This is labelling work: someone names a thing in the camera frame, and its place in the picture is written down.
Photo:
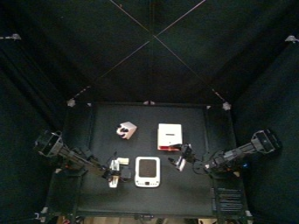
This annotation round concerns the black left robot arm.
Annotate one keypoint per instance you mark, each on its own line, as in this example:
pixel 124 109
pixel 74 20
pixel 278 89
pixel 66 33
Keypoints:
pixel 62 150

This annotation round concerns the white cube toy black dots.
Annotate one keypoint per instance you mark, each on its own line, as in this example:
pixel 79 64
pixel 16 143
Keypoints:
pixel 126 130

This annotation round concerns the black plate with white print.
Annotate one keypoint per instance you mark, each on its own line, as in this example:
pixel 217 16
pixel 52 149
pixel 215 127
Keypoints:
pixel 230 199

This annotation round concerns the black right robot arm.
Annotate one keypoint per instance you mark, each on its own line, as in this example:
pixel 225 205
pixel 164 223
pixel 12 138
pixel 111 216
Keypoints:
pixel 238 153

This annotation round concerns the white handheld device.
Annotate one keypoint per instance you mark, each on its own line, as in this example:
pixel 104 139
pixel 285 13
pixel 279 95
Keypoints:
pixel 147 172

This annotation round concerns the white box with red side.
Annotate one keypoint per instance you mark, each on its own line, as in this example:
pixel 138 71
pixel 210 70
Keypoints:
pixel 170 135

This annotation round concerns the silver frame corner bracket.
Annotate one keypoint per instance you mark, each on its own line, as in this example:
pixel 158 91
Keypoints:
pixel 14 37
pixel 148 102
pixel 40 215
pixel 249 217
pixel 226 106
pixel 291 38
pixel 71 102

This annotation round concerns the small cream sushi toy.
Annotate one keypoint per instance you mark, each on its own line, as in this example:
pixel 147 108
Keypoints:
pixel 123 161

